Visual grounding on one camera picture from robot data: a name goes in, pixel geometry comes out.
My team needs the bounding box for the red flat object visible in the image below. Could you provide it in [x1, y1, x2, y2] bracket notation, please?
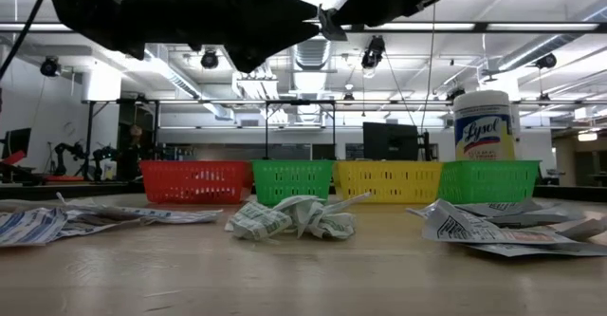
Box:
[0, 150, 28, 166]

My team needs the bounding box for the black overhead frame beam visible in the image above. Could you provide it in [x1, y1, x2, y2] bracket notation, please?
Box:
[0, 20, 607, 34]

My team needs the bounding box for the yellow plastic basket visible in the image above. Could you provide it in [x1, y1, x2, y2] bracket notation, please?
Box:
[332, 159, 445, 205]

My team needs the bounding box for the Lysol wipes canister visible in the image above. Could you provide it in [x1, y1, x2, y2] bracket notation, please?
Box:
[452, 89, 518, 162]

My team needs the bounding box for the black background workstation frame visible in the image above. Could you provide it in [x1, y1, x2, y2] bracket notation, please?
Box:
[81, 97, 455, 182]

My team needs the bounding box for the red plastic basket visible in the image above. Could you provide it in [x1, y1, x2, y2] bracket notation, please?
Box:
[138, 159, 253, 206]

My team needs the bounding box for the thin hanging cable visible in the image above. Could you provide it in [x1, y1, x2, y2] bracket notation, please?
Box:
[419, 2, 438, 135]

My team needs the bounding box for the black table edge rail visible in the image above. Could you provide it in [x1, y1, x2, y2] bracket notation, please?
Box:
[0, 181, 607, 202]

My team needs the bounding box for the green plastic basket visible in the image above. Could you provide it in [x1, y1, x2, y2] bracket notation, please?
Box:
[436, 159, 542, 206]
[250, 159, 336, 208]

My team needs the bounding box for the black hanging camera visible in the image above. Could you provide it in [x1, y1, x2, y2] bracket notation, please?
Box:
[359, 34, 387, 70]
[535, 52, 559, 70]
[199, 48, 221, 71]
[39, 56, 63, 78]

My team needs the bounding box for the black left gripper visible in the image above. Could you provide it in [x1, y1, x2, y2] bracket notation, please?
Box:
[49, 0, 320, 74]

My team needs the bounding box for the silver ventilation duct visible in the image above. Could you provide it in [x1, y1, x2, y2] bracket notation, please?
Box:
[284, 0, 350, 125]

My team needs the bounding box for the person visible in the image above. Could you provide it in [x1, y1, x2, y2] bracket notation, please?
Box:
[116, 123, 146, 182]

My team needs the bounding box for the black computer monitor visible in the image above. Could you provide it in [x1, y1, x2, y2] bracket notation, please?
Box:
[0, 126, 33, 161]
[361, 121, 420, 162]

